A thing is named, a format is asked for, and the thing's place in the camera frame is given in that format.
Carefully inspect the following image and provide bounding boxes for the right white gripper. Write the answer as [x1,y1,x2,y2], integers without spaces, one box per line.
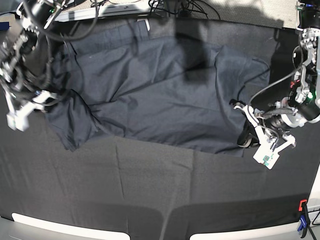
[4,89,61,117]

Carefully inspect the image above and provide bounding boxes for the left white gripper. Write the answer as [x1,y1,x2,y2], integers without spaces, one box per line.
[233,101,296,153]

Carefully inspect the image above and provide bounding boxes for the dark navy t-shirt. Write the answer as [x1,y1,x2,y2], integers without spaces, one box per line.
[45,21,269,156]

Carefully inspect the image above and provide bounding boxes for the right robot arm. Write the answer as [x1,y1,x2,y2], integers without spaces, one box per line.
[0,0,70,128]

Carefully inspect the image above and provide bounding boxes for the red blue clamp near right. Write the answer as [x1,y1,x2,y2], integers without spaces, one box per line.
[297,199,311,239]

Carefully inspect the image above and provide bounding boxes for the black table cover cloth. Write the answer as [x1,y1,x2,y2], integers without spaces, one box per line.
[0,18,320,240]

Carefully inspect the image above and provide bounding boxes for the white tag on cloth edge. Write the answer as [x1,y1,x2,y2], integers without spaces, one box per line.
[137,18,151,32]

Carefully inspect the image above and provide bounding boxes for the black cable bundle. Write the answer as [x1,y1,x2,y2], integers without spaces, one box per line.
[147,0,222,21]

